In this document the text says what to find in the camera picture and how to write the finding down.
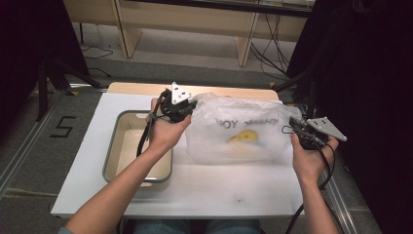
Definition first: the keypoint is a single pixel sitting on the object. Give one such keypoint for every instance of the black metal stand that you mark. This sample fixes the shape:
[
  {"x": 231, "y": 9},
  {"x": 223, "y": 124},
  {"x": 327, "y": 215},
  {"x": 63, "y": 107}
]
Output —
[{"x": 308, "y": 91}]

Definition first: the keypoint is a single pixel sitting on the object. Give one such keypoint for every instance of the black tripod stand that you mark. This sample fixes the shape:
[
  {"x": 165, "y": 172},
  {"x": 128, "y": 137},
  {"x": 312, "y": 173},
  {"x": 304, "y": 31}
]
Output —
[{"x": 48, "y": 84}]

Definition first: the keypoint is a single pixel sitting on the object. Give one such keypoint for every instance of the metal floor rail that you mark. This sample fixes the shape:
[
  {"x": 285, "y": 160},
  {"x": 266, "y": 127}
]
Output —
[
  {"x": 22, "y": 152},
  {"x": 341, "y": 201}
]

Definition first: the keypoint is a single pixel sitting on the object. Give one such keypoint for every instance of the beige plastic bin grey rim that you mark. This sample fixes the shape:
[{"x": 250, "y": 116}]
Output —
[{"x": 126, "y": 152}]

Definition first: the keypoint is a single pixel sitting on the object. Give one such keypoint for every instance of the person's blue jeans legs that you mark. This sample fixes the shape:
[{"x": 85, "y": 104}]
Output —
[{"x": 195, "y": 227}]

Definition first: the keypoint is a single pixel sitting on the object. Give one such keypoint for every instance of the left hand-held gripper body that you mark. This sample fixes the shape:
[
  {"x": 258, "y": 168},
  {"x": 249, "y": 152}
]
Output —
[{"x": 177, "y": 104}]

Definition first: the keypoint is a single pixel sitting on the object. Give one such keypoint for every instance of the black curtain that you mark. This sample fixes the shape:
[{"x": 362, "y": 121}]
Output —
[
  {"x": 29, "y": 48},
  {"x": 373, "y": 81}
]

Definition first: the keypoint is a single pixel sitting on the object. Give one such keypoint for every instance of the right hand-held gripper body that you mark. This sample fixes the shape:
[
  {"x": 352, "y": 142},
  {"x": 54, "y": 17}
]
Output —
[{"x": 319, "y": 131}]

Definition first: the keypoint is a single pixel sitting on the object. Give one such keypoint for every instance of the person's right hand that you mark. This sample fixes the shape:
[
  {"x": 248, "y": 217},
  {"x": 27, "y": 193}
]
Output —
[{"x": 310, "y": 162}]

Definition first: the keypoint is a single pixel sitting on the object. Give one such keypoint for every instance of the clear plastic bag yellow smiley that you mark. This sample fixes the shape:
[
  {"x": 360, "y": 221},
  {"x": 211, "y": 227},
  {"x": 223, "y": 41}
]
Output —
[{"x": 227, "y": 143}]

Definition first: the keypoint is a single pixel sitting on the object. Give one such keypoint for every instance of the person's left hand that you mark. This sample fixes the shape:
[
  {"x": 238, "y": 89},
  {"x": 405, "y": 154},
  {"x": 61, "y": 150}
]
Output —
[{"x": 165, "y": 133}]

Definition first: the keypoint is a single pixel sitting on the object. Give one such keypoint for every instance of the light wooden desk frame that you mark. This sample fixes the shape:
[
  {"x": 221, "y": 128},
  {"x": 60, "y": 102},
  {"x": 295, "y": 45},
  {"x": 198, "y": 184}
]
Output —
[{"x": 181, "y": 22}]

